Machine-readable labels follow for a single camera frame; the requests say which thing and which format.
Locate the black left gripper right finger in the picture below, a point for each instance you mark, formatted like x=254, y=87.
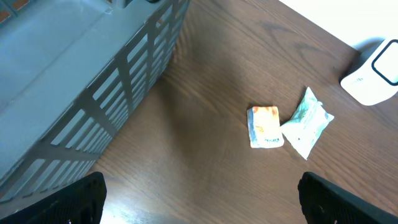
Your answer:
x=324, y=202

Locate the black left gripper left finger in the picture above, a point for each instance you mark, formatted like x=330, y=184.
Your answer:
x=80, y=202

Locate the small orange packet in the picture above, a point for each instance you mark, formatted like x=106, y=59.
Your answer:
x=264, y=127

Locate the grey plastic mesh basket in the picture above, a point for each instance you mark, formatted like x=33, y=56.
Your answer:
x=72, y=73

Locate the teal snack pack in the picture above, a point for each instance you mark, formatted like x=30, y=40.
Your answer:
x=306, y=124

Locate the white barcode scanner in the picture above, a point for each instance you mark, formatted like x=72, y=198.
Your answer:
x=372, y=77

